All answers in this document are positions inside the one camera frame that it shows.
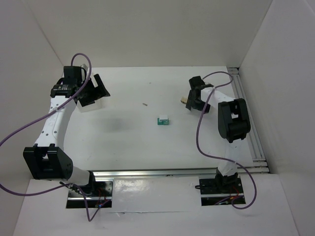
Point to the white perforated box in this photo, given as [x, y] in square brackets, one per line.
[92, 107]

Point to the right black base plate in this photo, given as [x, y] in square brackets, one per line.
[211, 194]

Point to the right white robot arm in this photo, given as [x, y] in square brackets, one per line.
[233, 124]

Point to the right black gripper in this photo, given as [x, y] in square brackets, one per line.
[191, 99]

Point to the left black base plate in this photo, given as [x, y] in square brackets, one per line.
[101, 196]

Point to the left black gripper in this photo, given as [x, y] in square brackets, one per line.
[91, 92]

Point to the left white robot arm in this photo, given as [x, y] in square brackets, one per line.
[46, 159]

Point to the light green G block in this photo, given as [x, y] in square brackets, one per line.
[166, 122]

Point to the front aluminium rail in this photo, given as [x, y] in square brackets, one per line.
[154, 173]

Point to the beige wood block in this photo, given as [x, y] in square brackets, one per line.
[184, 100]

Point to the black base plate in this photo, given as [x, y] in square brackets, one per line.
[211, 194]
[101, 196]

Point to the dark green H block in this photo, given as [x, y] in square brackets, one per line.
[160, 122]

